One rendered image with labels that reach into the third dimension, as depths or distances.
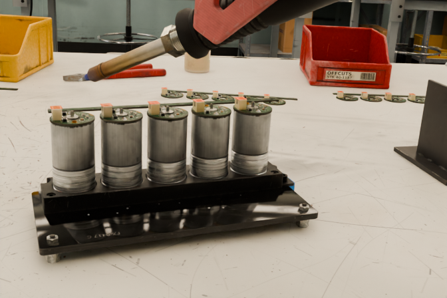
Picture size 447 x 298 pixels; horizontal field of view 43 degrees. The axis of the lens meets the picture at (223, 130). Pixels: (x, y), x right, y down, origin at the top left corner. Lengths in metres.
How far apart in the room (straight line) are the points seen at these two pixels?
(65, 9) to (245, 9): 4.65
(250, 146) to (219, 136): 0.02
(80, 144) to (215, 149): 0.08
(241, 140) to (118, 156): 0.08
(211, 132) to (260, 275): 0.09
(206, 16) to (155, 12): 4.56
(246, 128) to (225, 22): 0.12
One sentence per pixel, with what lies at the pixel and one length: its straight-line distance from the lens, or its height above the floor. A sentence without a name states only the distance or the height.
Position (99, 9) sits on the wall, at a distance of 4.84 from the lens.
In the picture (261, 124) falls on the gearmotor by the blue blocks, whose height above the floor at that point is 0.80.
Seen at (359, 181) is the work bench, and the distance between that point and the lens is 0.43.
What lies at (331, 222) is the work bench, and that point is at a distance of 0.36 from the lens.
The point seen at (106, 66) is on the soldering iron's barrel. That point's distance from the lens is 0.30.
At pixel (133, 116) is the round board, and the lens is 0.34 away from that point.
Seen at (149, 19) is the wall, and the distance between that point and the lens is 4.82.
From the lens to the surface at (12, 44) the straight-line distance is 0.81.
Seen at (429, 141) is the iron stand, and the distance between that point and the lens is 0.49.
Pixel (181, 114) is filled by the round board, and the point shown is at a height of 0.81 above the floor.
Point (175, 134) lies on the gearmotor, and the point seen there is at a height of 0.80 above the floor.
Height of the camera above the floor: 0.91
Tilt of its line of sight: 18 degrees down
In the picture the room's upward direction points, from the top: 3 degrees clockwise
